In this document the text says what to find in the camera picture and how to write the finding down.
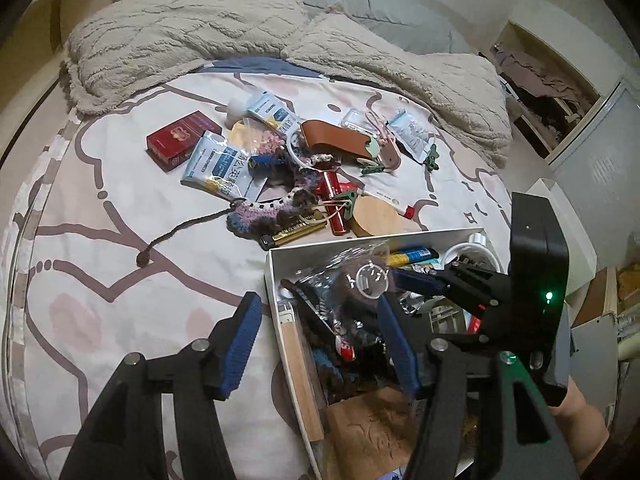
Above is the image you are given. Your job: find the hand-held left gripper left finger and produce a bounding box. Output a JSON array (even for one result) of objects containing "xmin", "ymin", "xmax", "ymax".
[{"xmin": 59, "ymin": 291, "xmax": 263, "ymax": 480}]

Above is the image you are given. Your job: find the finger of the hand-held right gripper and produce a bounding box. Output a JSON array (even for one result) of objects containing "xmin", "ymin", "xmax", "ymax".
[
  {"xmin": 394, "ymin": 261, "xmax": 512, "ymax": 307},
  {"xmin": 452, "ymin": 305, "xmax": 512, "ymax": 349}
]

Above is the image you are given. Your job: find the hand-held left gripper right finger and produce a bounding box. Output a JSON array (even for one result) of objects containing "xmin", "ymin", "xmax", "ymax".
[{"xmin": 376, "ymin": 291, "xmax": 581, "ymax": 480}]

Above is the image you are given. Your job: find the clear plastic bag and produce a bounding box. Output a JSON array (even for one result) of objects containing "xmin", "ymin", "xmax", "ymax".
[{"xmin": 295, "ymin": 240, "xmax": 401, "ymax": 321}]

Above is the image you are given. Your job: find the white container box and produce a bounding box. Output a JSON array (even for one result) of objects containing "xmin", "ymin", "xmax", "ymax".
[{"xmin": 265, "ymin": 227, "xmax": 501, "ymax": 480}]

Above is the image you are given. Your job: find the person's right forearm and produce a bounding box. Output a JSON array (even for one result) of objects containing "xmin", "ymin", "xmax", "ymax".
[{"xmin": 547, "ymin": 375, "xmax": 611, "ymax": 468}]

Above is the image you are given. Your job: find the white round tub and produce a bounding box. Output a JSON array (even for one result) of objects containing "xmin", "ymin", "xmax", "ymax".
[{"xmin": 445, "ymin": 242, "xmax": 501, "ymax": 271}]

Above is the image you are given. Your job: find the long wooden board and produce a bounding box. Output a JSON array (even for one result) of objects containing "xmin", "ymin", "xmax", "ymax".
[{"xmin": 280, "ymin": 307, "xmax": 326, "ymax": 443}]

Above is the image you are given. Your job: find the blue yellow lighter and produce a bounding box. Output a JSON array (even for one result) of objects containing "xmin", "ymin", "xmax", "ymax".
[{"xmin": 387, "ymin": 246, "xmax": 440, "ymax": 267}]

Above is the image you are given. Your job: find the carved wooden piece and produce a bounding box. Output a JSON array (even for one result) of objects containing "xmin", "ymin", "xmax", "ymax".
[{"xmin": 325, "ymin": 387, "xmax": 423, "ymax": 480}]

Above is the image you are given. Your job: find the round wooden coaster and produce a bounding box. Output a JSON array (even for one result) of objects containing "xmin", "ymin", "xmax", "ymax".
[{"xmin": 350, "ymin": 195, "xmax": 428, "ymax": 238}]

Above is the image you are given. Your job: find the gold black lighter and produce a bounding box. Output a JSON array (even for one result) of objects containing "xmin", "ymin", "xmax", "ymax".
[{"xmin": 260, "ymin": 220, "xmax": 326, "ymax": 251}]

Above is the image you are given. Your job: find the white sliding door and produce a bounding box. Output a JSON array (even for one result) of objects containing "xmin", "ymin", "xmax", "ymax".
[{"xmin": 545, "ymin": 77, "xmax": 640, "ymax": 221}]

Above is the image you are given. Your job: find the red lighter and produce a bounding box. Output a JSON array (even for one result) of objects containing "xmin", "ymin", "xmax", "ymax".
[{"xmin": 322, "ymin": 171, "xmax": 348, "ymax": 236}]

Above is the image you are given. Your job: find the small white sachet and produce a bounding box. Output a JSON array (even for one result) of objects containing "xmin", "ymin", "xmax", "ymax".
[{"xmin": 387, "ymin": 110, "xmax": 436, "ymax": 163}]

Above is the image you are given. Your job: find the closet shelf with clothes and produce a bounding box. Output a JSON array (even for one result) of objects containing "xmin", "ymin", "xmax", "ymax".
[{"xmin": 489, "ymin": 20, "xmax": 606, "ymax": 153}]

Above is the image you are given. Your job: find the blue white tissue packet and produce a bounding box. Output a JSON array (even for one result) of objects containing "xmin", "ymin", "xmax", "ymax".
[{"xmin": 180, "ymin": 131, "xmax": 251, "ymax": 198}]

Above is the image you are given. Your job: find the brown leather case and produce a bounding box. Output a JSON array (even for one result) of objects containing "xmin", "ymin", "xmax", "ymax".
[{"xmin": 300, "ymin": 120, "xmax": 381, "ymax": 166}]

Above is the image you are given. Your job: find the clear plastic pouch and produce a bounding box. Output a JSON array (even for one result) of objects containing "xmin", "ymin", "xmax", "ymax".
[{"xmin": 341, "ymin": 108, "xmax": 376, "ymax": 133}]

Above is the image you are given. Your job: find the pink crochet piece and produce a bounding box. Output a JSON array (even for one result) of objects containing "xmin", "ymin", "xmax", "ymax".
[{"xmin": 247, "ymin": 127, "xmax": 288, "ymax": 158}]

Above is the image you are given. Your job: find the red cigarette box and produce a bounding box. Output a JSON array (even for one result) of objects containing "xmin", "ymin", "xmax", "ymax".
[{"xmin": 146, "ymin": 111, "xmax": 223, "ymax": 171}]

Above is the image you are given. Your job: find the small white bottle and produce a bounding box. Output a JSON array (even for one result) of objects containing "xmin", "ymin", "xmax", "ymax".
[{"xmin": 226, "ymin": 99, "xmax": 251, "ymax": 126}]

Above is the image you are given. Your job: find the dark blue cloth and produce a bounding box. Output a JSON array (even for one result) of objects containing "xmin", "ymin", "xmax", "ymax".
[{"xmin": 205, "ymin": 56, "xmax": 321, "ymax": 78}]

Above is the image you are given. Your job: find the grey pillow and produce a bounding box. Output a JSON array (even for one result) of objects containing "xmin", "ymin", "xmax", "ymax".
[{"xmin": 290, "ymin": 0, "xmax": 481, "ymax": 56}]

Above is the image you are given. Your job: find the beige fluffy blanket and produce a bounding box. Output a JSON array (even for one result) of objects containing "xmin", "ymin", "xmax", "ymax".
[{"xmin": 62, "ymin": 0, "xmax": 513, "ymax": 171}]

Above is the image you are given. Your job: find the wooden bedside shelf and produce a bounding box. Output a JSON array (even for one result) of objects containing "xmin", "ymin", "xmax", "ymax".
[{"xmin": 0, "ymin": 0, "xmax": 151, "ymax": 161}]

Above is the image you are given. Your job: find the pink strap keyring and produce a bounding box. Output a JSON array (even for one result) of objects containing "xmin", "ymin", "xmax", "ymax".
[{"xmin": 367, "ymin": 110, "xmax": 402, "ymax": 171}]

